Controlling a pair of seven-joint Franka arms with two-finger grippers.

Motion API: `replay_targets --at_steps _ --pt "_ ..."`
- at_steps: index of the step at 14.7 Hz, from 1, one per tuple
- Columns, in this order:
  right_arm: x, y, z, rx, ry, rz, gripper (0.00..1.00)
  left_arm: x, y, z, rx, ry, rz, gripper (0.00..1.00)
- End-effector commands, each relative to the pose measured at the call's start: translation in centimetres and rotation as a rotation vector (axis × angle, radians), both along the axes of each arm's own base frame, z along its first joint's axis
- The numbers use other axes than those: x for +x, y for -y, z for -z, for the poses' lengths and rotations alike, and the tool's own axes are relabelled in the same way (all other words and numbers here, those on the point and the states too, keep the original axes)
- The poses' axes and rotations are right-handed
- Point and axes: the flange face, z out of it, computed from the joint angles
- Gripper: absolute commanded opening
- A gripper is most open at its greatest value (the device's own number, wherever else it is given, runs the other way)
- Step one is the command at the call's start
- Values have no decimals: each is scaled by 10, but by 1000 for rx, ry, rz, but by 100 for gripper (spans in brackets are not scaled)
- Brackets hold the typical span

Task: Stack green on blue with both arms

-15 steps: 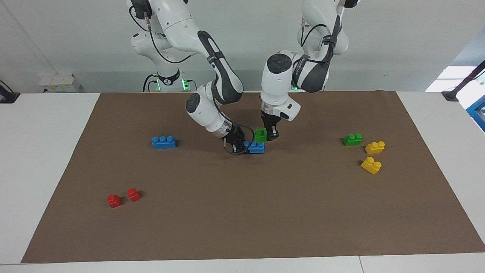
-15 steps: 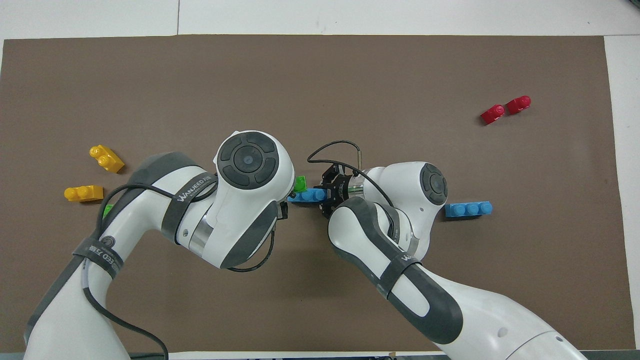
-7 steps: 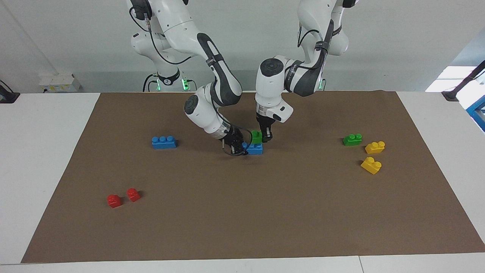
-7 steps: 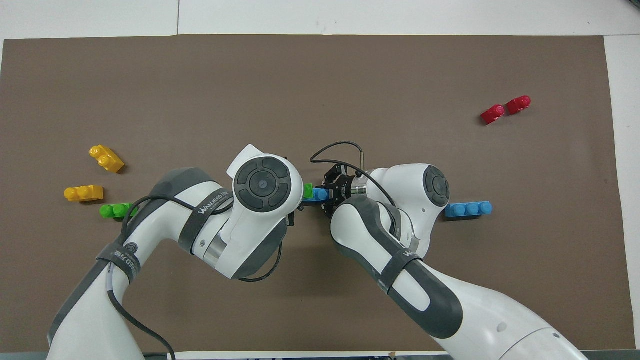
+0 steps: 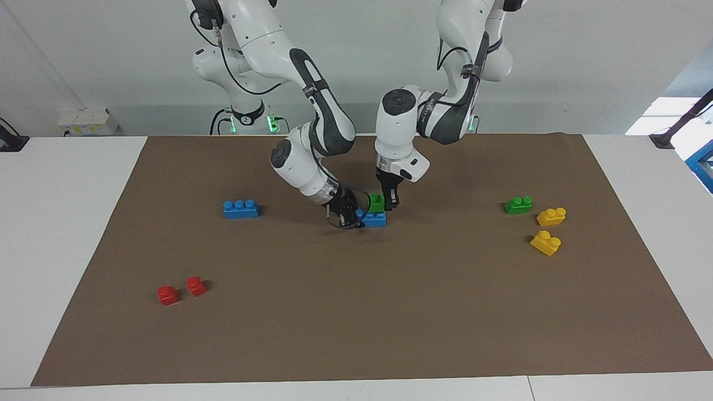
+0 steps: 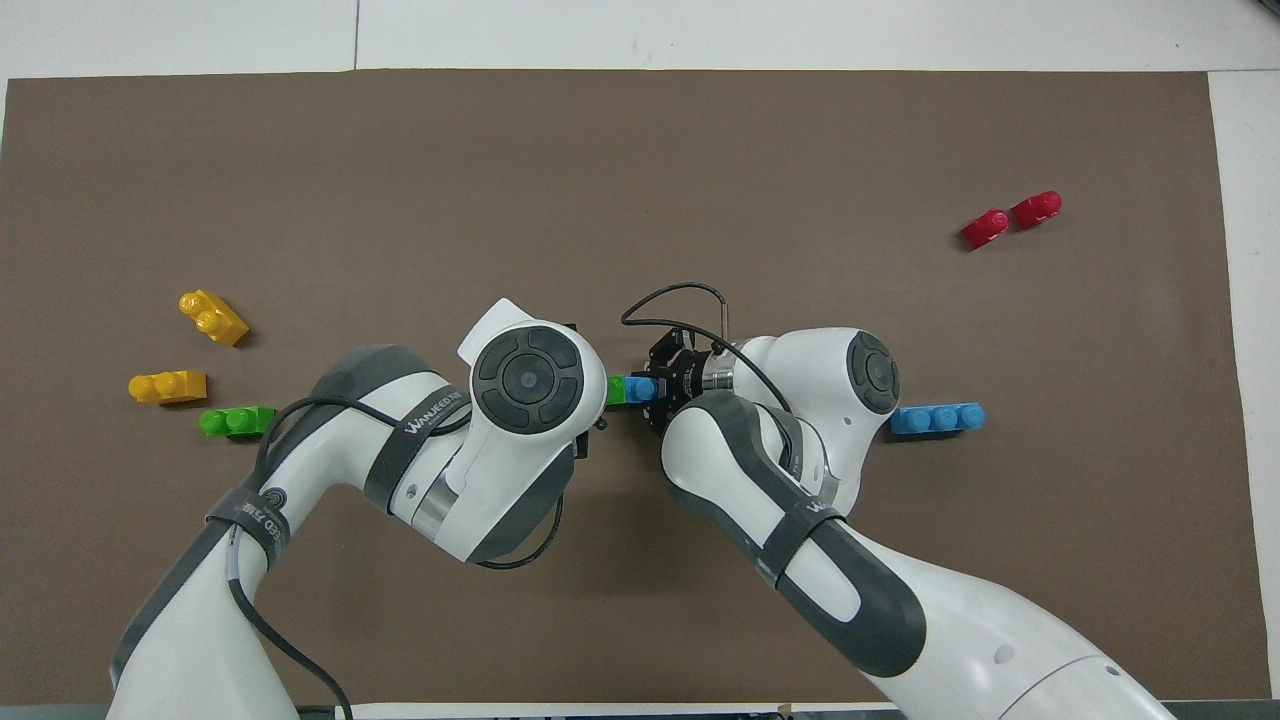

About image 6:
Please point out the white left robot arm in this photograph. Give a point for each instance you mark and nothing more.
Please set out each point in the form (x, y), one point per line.
(480, 470)

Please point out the brown table mat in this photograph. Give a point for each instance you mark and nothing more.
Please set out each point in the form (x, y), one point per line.
(600, 180)

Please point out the yellow two-stud toy brick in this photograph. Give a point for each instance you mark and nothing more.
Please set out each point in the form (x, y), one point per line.
(168, 387)
(215, 320)

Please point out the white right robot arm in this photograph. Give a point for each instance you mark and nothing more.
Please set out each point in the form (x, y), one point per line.
(800, 480)

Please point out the red one-stud toy brick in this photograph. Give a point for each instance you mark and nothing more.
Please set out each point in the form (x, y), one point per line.
(1036, 210)
(985, 230)

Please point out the blue three-stud toy brick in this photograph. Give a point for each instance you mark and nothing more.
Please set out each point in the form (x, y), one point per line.
(642, 390)
(937, 419)

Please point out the green two-stud toy brick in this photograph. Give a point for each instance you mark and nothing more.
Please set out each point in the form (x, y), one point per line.
(616, 390)
(236, 422)

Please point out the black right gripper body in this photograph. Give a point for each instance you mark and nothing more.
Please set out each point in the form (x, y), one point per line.
(688, 378)

